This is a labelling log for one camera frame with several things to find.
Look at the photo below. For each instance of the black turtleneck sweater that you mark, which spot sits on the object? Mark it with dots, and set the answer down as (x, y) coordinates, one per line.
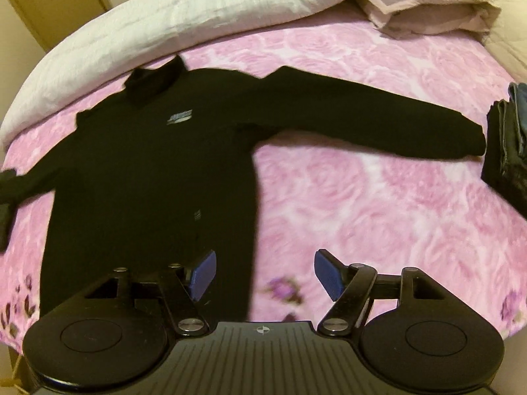
(156, 197)

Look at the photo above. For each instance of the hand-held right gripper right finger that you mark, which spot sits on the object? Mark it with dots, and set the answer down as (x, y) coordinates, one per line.
(328, 275)

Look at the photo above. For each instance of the folded dark clothes stack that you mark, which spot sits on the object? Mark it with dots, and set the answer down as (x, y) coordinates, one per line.
(508, 140)

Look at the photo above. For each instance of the white quilt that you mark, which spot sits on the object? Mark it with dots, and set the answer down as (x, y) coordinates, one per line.
(144, 16)

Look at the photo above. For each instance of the pink floral blanket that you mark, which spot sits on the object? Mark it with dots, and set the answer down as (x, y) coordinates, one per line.
(370, 197)

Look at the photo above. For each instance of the wooden door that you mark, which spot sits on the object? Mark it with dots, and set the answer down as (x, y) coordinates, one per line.
(53, 0)

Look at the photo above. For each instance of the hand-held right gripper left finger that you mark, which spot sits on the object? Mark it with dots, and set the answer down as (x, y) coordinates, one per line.
(204, 273)

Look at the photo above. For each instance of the pink pillow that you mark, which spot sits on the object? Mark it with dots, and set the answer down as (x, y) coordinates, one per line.
(424, 6)

